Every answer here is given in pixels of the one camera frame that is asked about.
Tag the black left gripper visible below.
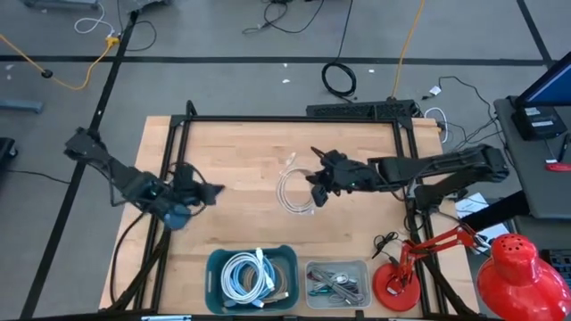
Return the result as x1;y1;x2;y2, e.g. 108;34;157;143
175;179;226;209

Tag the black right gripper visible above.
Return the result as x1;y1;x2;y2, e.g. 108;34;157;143
310;146;378;209

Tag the white ethernet cable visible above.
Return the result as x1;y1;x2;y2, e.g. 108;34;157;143
275;152;319;217
219;247;277;307

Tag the grey USB cable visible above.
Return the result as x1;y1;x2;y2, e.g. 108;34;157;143
311;267;362;307

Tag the teal plastic bin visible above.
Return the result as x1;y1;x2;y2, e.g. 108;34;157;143
203;243;300;316

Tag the light grey plastic bin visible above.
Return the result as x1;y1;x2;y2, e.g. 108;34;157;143
304;259;374;311

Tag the white paper sheet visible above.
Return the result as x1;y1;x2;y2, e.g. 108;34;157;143
453;191;510;256

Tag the black desk beam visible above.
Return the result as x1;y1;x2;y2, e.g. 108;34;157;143
459;190;531;233

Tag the black caster base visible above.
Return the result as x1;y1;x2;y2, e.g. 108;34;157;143
0;136;19;171

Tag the grey table foot bar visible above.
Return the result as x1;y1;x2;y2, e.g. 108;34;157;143
0;98;45;114

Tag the grey side desk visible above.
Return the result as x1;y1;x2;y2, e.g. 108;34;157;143
492;95;571;220

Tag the red desk lamp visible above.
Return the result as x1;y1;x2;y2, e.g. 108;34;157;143
371;224;571;321

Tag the black mini computer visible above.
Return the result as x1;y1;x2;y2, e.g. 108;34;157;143
509;104;568;142

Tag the grey table leg base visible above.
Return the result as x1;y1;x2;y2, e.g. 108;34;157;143
21;0;100;11

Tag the black pen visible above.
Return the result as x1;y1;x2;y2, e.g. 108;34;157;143
556;132;571;162

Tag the computer monitor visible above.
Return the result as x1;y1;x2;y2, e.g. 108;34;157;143
516;49;571;108

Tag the black electronic device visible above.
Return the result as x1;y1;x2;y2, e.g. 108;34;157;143
540;248;571;291

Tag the black aluminium table frame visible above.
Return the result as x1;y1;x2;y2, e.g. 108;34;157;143
98;99;481;320

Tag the black lamp cable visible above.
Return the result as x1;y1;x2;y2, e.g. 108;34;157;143
371;230;401;260

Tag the coiled black floor cable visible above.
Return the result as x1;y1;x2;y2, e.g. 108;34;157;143
320;0;358;98

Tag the white looped cable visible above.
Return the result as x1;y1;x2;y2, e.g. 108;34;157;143
422;106;450;144

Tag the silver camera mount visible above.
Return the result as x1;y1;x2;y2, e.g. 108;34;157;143
140;314;193;321

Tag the orange floor cable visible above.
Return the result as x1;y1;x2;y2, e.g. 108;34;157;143
390;0;426;100

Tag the yellow extension cable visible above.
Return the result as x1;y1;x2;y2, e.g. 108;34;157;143
0;34;120;92

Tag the white floor cable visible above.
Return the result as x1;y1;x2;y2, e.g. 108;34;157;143
73;3;116;37

